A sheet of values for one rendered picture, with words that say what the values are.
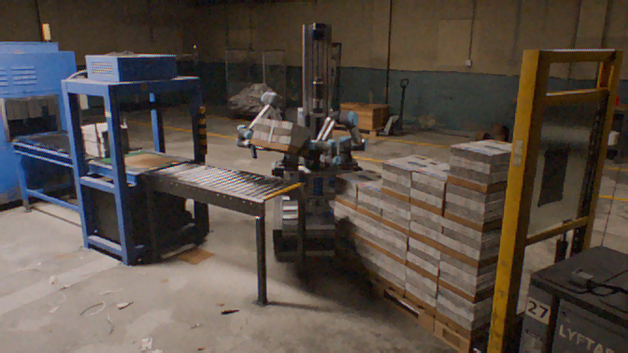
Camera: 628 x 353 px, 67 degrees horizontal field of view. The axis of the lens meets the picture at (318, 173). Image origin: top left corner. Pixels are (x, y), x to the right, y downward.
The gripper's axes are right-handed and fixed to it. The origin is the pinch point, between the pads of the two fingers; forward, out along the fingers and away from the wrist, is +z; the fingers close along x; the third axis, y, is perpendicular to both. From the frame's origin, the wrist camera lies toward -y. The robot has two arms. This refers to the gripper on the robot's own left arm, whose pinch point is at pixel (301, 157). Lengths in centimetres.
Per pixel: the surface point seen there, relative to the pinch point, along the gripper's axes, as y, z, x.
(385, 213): -30, -82, 0
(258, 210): -46, -11, 54
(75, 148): -31, 182, 79
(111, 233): -101, 156, 44
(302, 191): -27.3, -13.2, 7.7
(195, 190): -43, 52, 55
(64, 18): 234, 865, -235
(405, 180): -5, -98, 16
